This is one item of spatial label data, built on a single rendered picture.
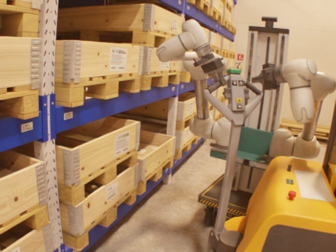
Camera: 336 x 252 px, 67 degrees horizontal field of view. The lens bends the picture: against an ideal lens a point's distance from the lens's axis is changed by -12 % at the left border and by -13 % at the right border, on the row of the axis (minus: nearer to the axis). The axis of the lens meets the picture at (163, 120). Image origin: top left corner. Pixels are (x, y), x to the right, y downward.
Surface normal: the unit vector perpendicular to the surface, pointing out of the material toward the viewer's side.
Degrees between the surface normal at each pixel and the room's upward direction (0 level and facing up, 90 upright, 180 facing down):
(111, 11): 90
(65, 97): 90
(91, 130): 90
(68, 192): 90
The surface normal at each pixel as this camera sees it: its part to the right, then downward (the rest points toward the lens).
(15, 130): 0.92, 0.15
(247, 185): -0.54, 0.15
